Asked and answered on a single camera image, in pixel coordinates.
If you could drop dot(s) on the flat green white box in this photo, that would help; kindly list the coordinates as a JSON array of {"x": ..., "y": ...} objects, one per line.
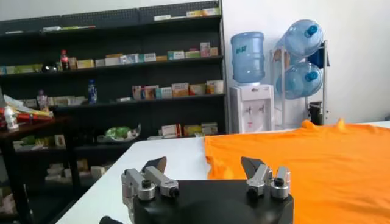
[{"x": 68, "y": 28}]

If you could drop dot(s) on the teal green medicine box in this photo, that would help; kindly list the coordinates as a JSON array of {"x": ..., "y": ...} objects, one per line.
[{"x": 176, "y": 55}]

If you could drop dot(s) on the shiny black ball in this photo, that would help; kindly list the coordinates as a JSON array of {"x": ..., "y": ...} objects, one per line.
[{"x": 49, "y": 67}]

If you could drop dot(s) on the flat yellow medicine box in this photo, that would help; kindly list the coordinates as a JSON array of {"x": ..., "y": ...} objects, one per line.
[{"x": 161, "y": 58}]

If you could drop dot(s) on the white green-edged box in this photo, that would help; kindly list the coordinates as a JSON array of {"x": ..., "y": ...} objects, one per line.
[{"x": 97, "y": 172}]

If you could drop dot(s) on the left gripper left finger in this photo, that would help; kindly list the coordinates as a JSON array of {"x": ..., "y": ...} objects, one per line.
[{"x": 161, "y": 181}]

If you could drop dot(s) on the white water dispenser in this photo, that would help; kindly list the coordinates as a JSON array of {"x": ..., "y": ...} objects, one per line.
[{"x": 251, "y": 100}]

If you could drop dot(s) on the orange t-shirt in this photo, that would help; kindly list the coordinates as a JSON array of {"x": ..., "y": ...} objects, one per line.
[{"x": 304, "y": 170}]

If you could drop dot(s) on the labelled blue water jug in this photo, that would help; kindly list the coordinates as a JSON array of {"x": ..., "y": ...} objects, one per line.
[{"x": 247, "y": 58}]

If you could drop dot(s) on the black shelving unit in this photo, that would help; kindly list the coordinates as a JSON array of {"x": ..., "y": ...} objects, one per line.
[{"x": 122, "y": 76}]

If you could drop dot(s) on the tall white pink box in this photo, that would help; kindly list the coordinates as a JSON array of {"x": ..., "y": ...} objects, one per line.
[{"x": 137, "y": 92}]

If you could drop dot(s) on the small flat white box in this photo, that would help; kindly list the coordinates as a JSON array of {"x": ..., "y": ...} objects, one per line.
[{"x": 124, "y": 99}]

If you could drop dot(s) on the flat white medicine box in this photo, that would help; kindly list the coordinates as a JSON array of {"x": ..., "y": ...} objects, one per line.
[{"x": 155, "y": 137}]

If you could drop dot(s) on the red packets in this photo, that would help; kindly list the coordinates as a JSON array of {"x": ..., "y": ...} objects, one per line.
[{"x": 27, "y": 118}]

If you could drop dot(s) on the white metal jug rack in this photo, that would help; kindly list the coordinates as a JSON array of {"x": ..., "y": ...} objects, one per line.
[{"x": 324, "y": 85}]

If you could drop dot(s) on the open white box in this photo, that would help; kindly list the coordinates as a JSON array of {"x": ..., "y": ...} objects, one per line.
[{"x": 78, "y": 100}]

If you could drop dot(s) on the yellow white paper bags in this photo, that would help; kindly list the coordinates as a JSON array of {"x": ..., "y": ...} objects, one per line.
[{"x": 21, "y": 108}]

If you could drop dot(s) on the dark wooden table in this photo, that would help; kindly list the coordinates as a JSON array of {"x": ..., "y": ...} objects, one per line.
[{"x": 30, "y": 126}]

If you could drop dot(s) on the white paper cup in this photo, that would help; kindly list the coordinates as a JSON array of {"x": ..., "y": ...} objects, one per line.
[{"x": 217, "y": 86}]

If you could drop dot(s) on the white orange-topped box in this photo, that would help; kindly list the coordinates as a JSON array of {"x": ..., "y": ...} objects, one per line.
[{"x": 112, "y": 61}]

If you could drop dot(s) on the teal white medicine box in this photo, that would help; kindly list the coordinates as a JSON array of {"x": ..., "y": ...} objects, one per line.
[
  {"x": 165, "y": 93},
  {"x": 147, "y": 58}
]

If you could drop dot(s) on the white orange medicine box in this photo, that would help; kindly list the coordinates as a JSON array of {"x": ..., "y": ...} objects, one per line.
[{"x": 208, "y": 87}]

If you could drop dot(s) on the cola bottle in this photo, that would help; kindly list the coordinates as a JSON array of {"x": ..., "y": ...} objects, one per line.
[{"x": 64, "y": 62}]

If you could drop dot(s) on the orange yellow medicine box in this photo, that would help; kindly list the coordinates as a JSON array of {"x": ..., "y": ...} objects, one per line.
[{"x": 180, "y": 90}]

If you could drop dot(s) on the small white medicine box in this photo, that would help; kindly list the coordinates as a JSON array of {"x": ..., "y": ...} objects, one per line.
[{"x": 100, "y": 63}]

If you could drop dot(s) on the flat yellow white box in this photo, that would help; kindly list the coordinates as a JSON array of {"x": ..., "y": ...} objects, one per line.
[{"x": 202, "y": 12}]

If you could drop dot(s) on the red white medicine box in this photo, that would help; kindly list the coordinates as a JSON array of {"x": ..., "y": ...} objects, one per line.
[{"x": 170, "y": 130}]

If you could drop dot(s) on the red orange medicine box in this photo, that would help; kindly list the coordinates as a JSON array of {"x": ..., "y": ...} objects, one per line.
[{"x": 149, "y": 92}]

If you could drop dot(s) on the cream medicine box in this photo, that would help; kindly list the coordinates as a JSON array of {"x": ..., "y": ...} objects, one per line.
[{"x": 59, "y": 101}]

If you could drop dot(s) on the purple drink bottle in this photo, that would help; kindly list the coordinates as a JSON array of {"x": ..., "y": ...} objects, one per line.
[{"x": 42, "y": 100}]

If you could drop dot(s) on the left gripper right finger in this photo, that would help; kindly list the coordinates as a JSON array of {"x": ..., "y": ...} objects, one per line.
[{"x": 259, "y": 179}]

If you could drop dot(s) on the blue white medicine box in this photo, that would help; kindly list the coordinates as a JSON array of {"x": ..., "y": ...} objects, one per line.
[{"x": 129, "y": 59}]

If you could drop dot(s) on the orange green medicine box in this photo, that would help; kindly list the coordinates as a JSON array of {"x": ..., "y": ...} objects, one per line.
[{"x": 197, "y": 89}]

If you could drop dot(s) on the small black device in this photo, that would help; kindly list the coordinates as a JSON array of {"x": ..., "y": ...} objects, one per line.
[{"x": 315, "y": 114}]

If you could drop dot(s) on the blue drink bottle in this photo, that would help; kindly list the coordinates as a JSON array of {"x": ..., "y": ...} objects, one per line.
[{"x": 92, "y": 94}]

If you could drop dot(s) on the small white bottle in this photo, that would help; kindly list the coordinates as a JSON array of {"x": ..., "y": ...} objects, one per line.
[{"x": 11, "y": 120}]

